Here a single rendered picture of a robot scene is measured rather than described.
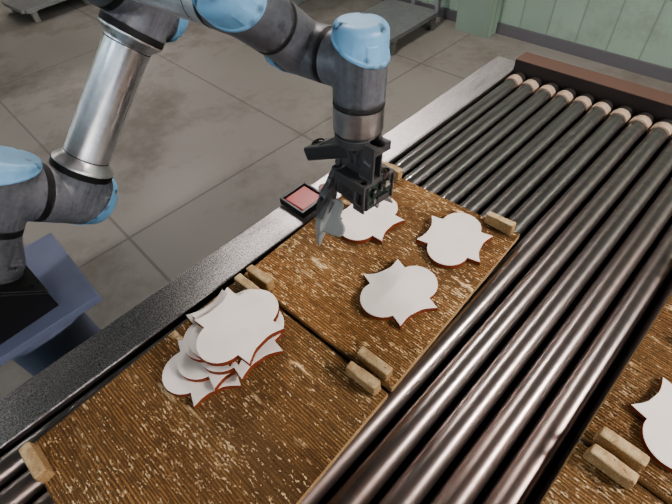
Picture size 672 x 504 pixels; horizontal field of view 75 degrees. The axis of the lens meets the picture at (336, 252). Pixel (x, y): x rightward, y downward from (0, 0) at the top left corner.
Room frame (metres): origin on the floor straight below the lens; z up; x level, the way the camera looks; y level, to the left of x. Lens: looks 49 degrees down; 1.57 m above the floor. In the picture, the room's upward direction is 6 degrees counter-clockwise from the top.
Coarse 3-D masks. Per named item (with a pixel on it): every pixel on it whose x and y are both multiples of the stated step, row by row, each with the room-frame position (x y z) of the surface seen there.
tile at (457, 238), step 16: (432, 224) 0.60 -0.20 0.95; (448, 224) 0.59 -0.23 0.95; (464, 224) 0.59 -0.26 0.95; (480, 224) 0.58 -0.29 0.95; (416, 240) 0.56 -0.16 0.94; (432, 240) 0.56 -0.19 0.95; (448, 240) 0.55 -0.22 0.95; (464, 240) 0.55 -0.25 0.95; (480, 240) 0.54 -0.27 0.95; (432, 256) 0.52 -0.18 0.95; (448, 256) 0.51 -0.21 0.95; (464, 256) 0.51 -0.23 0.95
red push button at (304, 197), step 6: (300, 192) 0.76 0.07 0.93; (306, 192) 0.75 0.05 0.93; (312, 192) 0.75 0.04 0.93; (288, 198) 0.74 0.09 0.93; (294, 198) 0.74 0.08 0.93; (300, 198) 0.74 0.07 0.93; (306, 198) 0.73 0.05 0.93; (312, 198) 0.73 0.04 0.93; (294, 204) 0.72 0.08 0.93; (300, 204) 0.72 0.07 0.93; (306, 204) 0.71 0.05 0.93
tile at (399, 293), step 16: (384, 272) 0.49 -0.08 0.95; (400, 272) 0.49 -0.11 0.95; (416, 272) 0.48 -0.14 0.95; (368, 288) 0.46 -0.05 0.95; (384, 288) 0.45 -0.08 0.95; (400, 288) 0.45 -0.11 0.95; (416, 288) 0.45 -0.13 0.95; (432, 288) 0.44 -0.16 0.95; (368, 304) 0.42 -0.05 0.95; (384, 304) 0.42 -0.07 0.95; (400, 304) 0.42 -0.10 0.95; (416, 304) 0.41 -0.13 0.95; (432, 304) 0.41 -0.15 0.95; (400, 320) 0.39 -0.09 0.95
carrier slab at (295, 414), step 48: (288, 336) 0.38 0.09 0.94; (144, 384) 0.32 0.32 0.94; (288, 384) 0.30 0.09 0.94; (336, 384) 0.29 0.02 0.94; (48, 432) 0.26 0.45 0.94; (96, 432) 0.26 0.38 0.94; (144, 432) 0.25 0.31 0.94; (192, 432) 0.24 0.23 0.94; (240, 432) 0.23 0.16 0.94; (288, 432) 0.23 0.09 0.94; (336, 432) 0.22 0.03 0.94; (96, 480) 0.19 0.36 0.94; (144, 480) 0.18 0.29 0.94; (192, 480) 0.18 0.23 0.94; (240, 480) 0.17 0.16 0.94; (288, 480) 0.16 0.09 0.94
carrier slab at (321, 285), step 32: (416, 192) 0.71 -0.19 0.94; (416, 224) 0.61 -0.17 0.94; (288, 256) 0.56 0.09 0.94; (320, 256) 0.55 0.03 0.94; (352, 256) 0.55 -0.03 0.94; (384, 256) 0.54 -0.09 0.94; (416, 256) 0.53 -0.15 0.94; (480, 256) 0.51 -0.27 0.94; (288, 288) 0.48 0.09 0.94; (320, 288) 0.48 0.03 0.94; (352, 288) 0.47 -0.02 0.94; (448, 288) 0.45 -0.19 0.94; (320, 320) 0.41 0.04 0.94; (352, 320) 0.40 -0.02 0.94; (384, 320) 0.40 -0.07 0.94; (416, 320) 0.39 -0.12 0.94; (448, 320) 0.38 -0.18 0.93; (352, 352) 0.34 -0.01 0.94; (384, 352) 0.34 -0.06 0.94; (416, 352) 0.33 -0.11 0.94; (384, 384) 0.29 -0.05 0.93
